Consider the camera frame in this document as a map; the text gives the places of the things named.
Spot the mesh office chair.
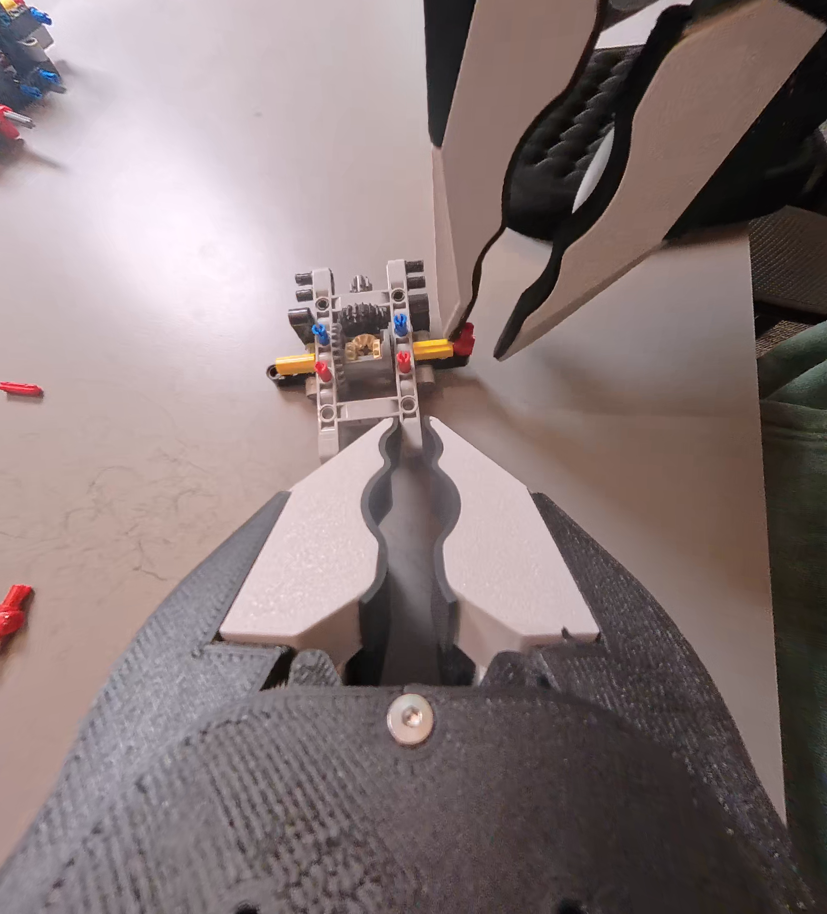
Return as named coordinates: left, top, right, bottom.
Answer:
left=748, top=107, right=827, bottom=358

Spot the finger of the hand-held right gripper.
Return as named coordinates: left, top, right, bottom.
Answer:
left=431, top=0, right=607, bottom=337
left=493, top=6, right=827, bottom=361

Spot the grey lego gearbox assembly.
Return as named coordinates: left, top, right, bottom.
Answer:
left=267, top=258, right=477, bottom=461

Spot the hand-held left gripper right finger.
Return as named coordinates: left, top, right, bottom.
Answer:
left=424, top=416, right=601, bottom=679

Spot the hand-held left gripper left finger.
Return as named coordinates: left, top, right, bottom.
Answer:
left=217, top=417, right=404, bottom=679

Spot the black chair armrest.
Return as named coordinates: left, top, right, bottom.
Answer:
left=506, top=43, right=671, bottom=240

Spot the person's green shirt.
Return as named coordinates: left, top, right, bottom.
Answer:
left=756, top=303, right=827, bottom=914

